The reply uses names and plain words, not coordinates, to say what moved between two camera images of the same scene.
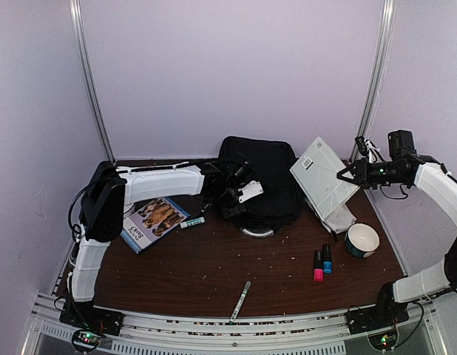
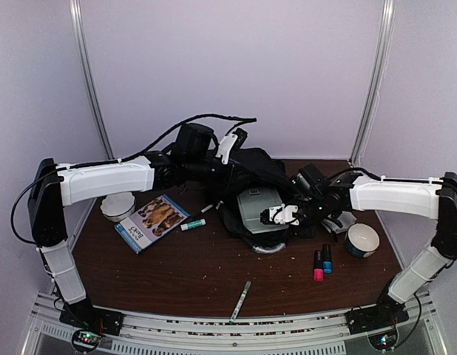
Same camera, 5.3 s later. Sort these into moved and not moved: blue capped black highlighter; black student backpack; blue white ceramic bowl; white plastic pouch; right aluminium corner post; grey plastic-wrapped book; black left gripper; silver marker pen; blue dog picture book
Moved: black left gripper; black student backpack; grey plastic-wrapped book
Not moved: right aluminium corner post; silver marker pen; blue white ceramic bowl; white plastic pouch; blue dog picture book; blue capped black highlighter
